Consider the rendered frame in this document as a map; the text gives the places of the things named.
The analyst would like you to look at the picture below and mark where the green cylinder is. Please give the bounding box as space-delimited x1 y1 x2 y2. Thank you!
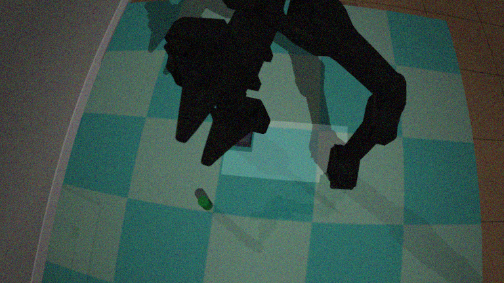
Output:
198 196 213 210

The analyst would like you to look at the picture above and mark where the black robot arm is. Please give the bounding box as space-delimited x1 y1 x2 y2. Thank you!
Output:
222 0 407 190

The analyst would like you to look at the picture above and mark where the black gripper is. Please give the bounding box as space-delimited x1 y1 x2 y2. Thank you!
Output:
164 17 273 167

